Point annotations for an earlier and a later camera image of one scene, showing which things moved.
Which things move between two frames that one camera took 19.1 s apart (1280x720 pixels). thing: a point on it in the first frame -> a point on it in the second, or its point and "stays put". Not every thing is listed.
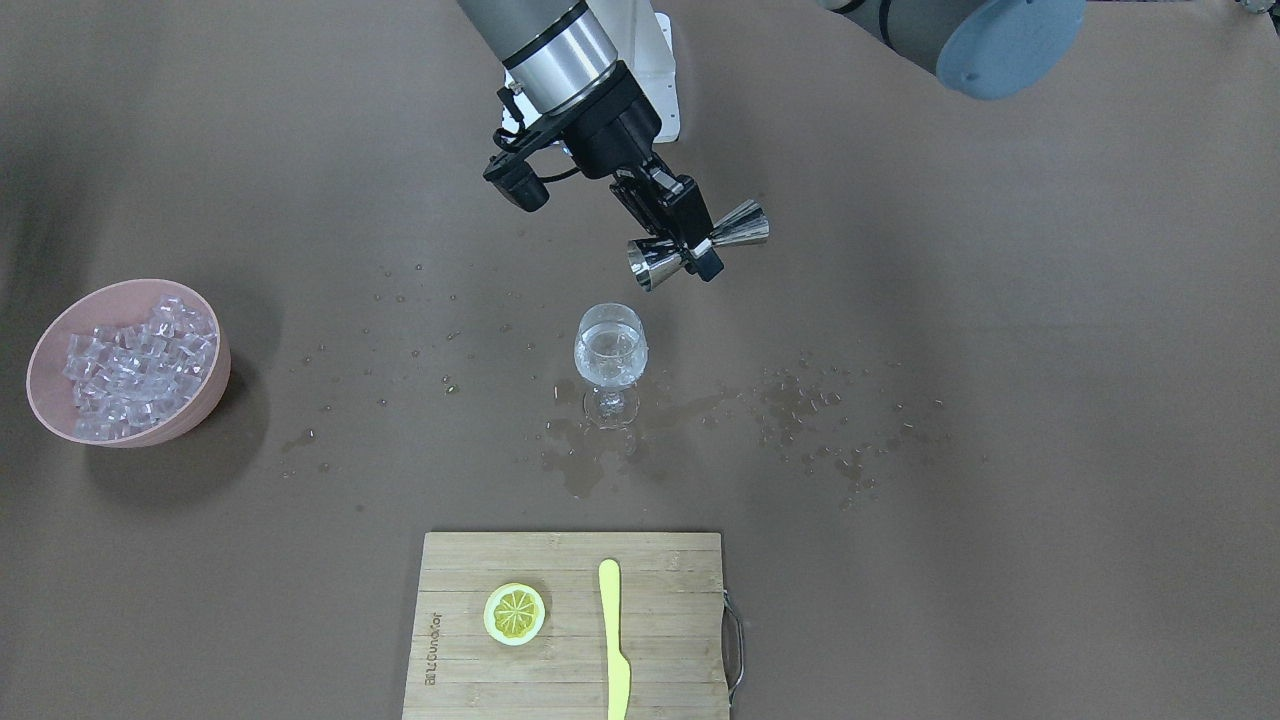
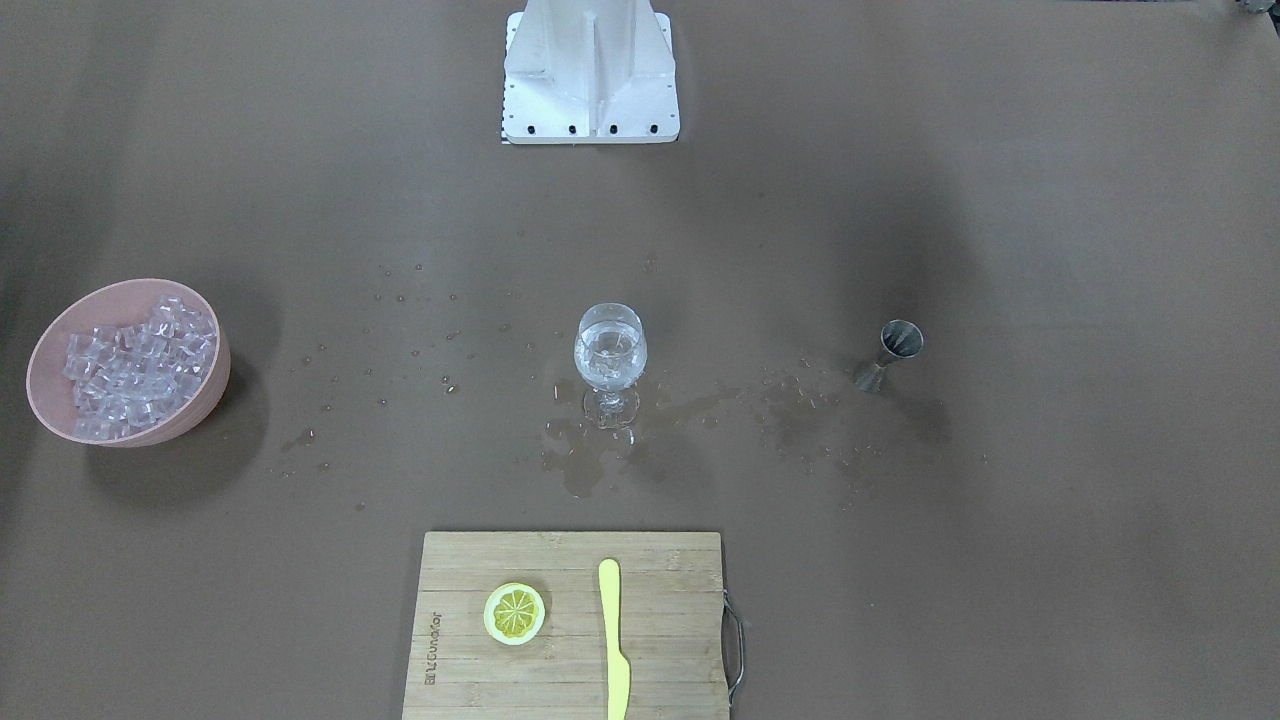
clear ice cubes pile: x=129 y=375 stays put
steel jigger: x=647 y=258 -> x=900 y=338
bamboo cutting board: x=672 y=627 stays put
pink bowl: x=132 y=363 stays put
